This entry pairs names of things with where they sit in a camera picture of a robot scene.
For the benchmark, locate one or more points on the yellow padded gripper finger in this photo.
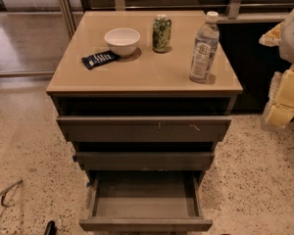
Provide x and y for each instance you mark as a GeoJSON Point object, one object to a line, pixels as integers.
{"type": "Point", "coordinates": [279, 110]}
{"type": "Point", "coordinates": [272, 37]}

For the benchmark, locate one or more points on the clear plastic water bottle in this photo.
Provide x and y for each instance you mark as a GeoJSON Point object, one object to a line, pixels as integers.
{"type": "Point", "coordinates": [205, 47]}

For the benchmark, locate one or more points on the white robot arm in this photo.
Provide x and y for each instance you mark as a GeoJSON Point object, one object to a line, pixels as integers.
{"type": "Point", "coordinates": [286, 49]}

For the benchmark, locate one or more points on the grey drawer cabinet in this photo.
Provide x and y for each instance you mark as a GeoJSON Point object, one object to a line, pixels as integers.
{"type": "Point", "coordinates": [145, 84]}

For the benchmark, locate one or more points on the open bottom grey drawer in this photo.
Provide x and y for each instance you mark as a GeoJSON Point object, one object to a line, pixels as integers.
{"type": "Point", "coordinates": [145, 201]}

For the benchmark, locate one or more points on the middle grey drawer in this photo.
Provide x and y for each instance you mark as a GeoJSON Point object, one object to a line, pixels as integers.
{"type": "Point", "coordinates": [145, 160]}

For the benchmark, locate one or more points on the top grey drawer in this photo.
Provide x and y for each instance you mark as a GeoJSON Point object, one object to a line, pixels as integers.
{"type": "Point", "coordinates": [144, 129]}

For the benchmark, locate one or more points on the green drink can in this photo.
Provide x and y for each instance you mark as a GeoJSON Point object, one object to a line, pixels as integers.
{"type": "Point", "coordinates": [162, 26]}

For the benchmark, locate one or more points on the white ceramic bowl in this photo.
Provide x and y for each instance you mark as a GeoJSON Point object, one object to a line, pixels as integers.
{"type": "Point", "coordinates": [122, 41]}

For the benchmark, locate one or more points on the dark blue snack packet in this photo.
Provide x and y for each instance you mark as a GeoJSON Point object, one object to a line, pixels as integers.
{"type": "Point", "coordinates": [99, 59]}

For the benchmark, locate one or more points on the black object at floor edge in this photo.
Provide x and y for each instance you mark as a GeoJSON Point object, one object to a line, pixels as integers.
{"type": "Point", "coordinates": [50, 228]}

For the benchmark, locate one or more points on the metal rod on floor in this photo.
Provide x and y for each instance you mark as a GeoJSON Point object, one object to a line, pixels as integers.
{"type": "Point", "coordinates": [4, 192]}

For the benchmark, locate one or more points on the metal railing frame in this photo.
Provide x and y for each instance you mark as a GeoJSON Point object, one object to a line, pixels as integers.
{"type": "Point", "coordinates": [173, 0]}

